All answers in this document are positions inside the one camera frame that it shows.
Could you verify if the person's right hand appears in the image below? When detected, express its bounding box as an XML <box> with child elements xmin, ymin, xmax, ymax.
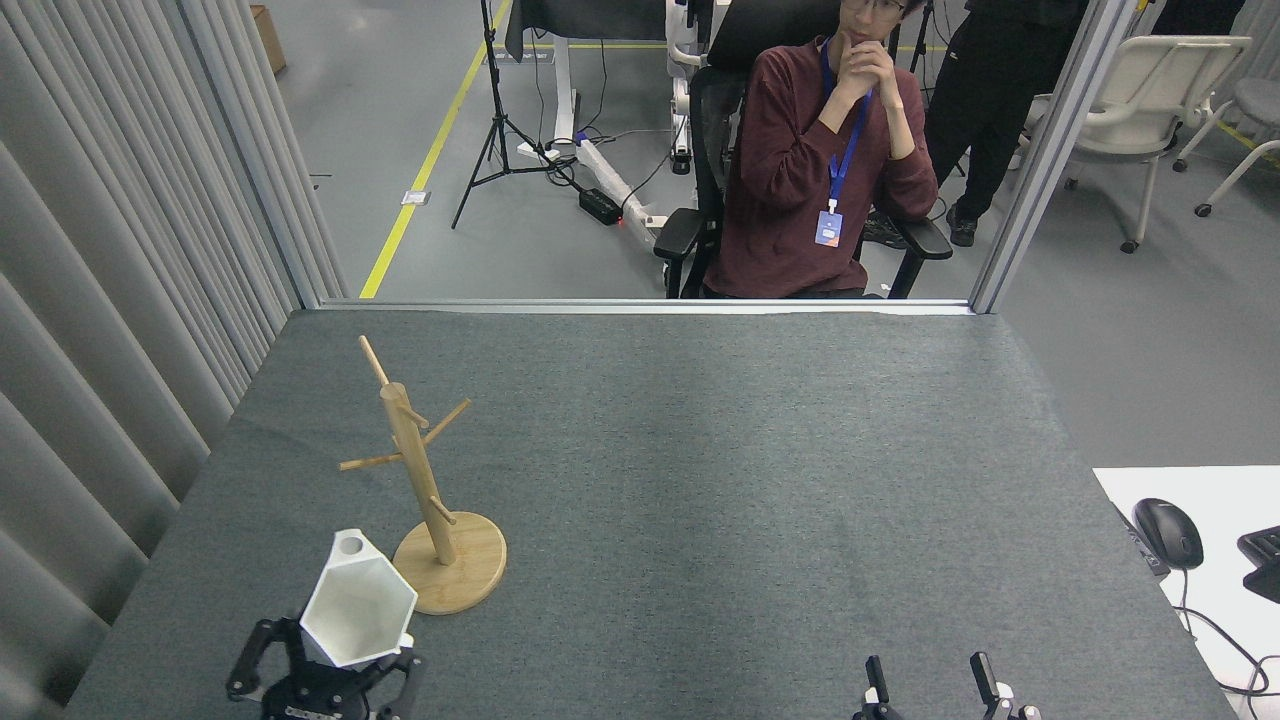
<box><xmin>832</xmin><ymin>38</ymin><xmax>879</xmax><ymax>103</ymax></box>

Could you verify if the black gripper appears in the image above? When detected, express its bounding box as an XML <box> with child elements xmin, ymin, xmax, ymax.
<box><xmin>225</xmin><ymin>617</ymin><xmax>425</xmax><ymax>720</ymax></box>

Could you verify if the cardboard box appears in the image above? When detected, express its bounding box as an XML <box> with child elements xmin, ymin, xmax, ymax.
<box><xmin>250</xmin><ymin>4</ymin><xmax>288</xmax><ymax>75</ymax></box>

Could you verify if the seated person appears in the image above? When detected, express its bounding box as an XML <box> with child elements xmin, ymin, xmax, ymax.
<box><xmin>703</xmin><ymin>0</ymin><xmax>939</xmax><ymax>300</ymax></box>

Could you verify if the white faceted cup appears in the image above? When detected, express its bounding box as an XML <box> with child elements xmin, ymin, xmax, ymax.
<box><xmin>299</xmin><ymin>529</ymin><xmax>419</xmax><ymax>670</ymax></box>

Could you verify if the black office chair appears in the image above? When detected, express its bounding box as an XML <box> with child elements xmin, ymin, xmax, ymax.
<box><xmin>652</xmin><ymin>0</ymin><xmax>954</xmax><ymax>301</ymax></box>

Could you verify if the blue lanyard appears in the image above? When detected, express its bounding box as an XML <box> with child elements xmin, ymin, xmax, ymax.
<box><xmin>814</xmin><ymin>38</ymin><xmax>875</xmax><ymax>249</ymax></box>

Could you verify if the person's left hand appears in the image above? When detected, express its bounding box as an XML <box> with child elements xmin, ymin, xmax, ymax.
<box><xmin>862</xmin><ymin>42</ymin><xmax>908</xmax><ymax>111</ymax></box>

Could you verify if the white desk leg with foot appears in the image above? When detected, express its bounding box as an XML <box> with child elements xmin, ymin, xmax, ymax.
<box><xmin>517</xmin><ymin>36</ymin><xmax>673</xmax><ymax>248</ymax></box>

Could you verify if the grey chair on wheels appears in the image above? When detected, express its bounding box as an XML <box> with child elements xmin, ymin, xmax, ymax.
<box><xmin>1172</xmin><ymin>0</ymin><xmax>1280</xmax><ymax>219</ymax></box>

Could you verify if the grey pleated curtain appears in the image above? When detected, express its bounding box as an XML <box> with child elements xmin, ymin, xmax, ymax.
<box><xmin>0</xmin><ymin>0</ymin><xmax>357</xmax><ymax>720</ymax></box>

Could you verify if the black cloth on desk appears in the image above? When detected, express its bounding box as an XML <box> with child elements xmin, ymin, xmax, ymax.
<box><xmin>504</xmin><ymin>0</ymin><xmax>673</xmax><ymax>64</ymax></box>

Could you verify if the black mouse cable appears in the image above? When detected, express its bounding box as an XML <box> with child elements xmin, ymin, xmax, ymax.
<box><xmin>1172</xmin><ymin>568</ymin><xmax>1280</xmax><ymax>701</ymax></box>

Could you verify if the black tripod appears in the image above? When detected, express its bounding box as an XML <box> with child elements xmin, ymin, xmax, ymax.
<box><xmin>450</xmin><ymin>0</ymin><xmax>583</xmax><ymax>231</ymax></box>

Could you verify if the white stand on wheels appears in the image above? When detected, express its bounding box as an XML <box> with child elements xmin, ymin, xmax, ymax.
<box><xmin>666</xmin><ymin>0</ymin><xmax>739</xmax><ymax>177</ymax></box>

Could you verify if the white desk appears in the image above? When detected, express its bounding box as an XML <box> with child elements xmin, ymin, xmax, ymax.
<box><xmin>1092</xmin><ymin>466</ymin><xmax>1280</xmax><ymax>720</ymax></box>

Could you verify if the standing person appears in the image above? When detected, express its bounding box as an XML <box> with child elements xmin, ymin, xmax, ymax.
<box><xmin>862</xmin><ymin>0</ymin><xmax>1093</xmax><ymax>249</ymax></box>

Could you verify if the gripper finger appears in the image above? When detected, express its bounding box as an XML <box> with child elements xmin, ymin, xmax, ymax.
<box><xmin>852</xmin><ymin>655</ymin><xmax>907</xmax><ymax>720</ymax></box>
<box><xmin>968</xmin><ymin>651</ymin><xmax>1015</xmax><ymax>720</ymax></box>

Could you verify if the wooden cup rack stand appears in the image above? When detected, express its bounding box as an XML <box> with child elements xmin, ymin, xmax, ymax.
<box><xmin>338</xmin><ymin>335</ymin><xmax>508</xmax><ymax>616</ymax></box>

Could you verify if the black keyboard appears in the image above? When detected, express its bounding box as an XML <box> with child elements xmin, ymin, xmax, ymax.
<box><xmin>1237</xmin><ymin>526</ymin><xmax>1280</xmax><ymax>605</ymax></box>

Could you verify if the black computer mouse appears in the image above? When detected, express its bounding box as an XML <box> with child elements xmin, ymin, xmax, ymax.
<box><xmin>1133</xmin><ymin>498</ymin><xmax>1205</xmax><ymax>572</ymax></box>

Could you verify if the white chair on wheels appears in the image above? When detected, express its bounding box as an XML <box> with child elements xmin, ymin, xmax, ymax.
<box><xmin>1018</xmin><ymin>35</ymin><xmax>1253</xmax><ymax>255</ymax></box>

